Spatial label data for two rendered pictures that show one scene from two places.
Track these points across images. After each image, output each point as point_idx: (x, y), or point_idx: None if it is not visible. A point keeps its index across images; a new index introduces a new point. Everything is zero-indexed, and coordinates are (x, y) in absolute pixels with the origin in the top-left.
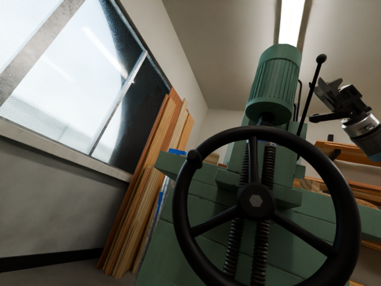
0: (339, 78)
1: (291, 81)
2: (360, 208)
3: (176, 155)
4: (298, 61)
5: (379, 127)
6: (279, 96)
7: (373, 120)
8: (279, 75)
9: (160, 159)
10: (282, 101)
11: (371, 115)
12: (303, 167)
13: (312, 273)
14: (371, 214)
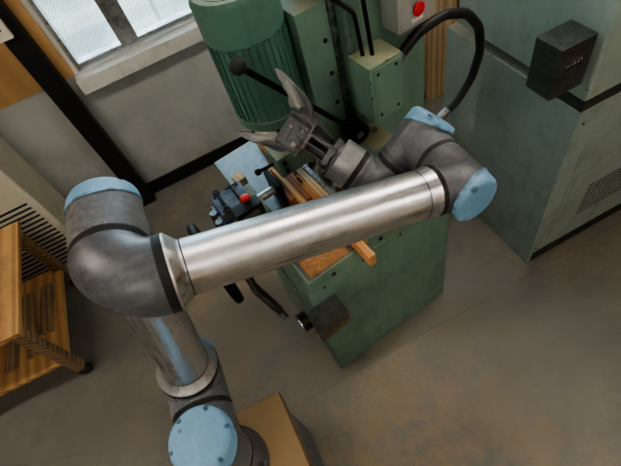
0: (251, 141)
1: (245, 88)
2: (295, 268)
3: (221, 173)
4: (231, 39)
5: (346, 188)
6: (243, 118)
7: (334, 178)
8: (225, 84)
9: (218, 171)
10: (249, 127)
11: (328, 173)
12: (371, 152)
13: (294, 277)
14: (299, 275)
